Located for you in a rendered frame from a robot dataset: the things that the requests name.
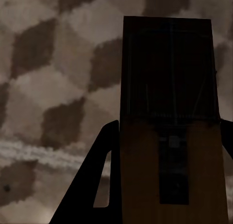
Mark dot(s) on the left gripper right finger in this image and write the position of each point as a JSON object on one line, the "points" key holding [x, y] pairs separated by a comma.
{"points": [[227, 136]]}

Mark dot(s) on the mousetrap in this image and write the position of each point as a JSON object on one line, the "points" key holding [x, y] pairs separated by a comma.
{"points": [[171, 158]]}

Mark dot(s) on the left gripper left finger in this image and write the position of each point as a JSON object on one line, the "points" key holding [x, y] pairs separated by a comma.
{"points": [[77, 204]]}

